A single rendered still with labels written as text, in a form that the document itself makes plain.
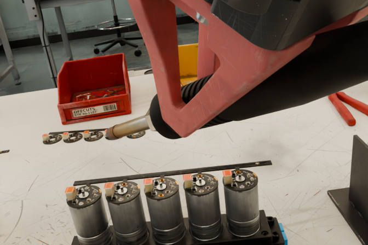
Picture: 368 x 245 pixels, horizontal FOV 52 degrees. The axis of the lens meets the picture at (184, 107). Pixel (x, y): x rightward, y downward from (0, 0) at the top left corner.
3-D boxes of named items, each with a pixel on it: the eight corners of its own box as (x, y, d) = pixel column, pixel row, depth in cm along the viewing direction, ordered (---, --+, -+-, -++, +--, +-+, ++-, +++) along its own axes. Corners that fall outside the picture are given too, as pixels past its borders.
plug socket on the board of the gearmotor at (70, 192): (78, 199, 27) (75, 192, 27) (65, 200, 27) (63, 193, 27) (80, 192, 28) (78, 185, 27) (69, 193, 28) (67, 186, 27)
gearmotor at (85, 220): (111, 258, 28) (97, 203, 26) (79, 262, 28) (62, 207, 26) (116, 235, 30) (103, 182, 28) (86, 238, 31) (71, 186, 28)
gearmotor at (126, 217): (149, 255, 28) (137, 199, 26) (116, 258, 28) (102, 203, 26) (151, 232, 30) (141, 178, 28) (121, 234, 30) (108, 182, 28)
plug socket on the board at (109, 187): (116, 195, 27) (115, 187, 27) (105, 197, 27) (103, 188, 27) (118, 188, 28) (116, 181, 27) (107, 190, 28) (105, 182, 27)
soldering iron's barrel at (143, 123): (107, 150, 23) (166, 135, 18) (96, 127, 23) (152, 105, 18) (125, 140, 24) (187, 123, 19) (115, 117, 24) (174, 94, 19)
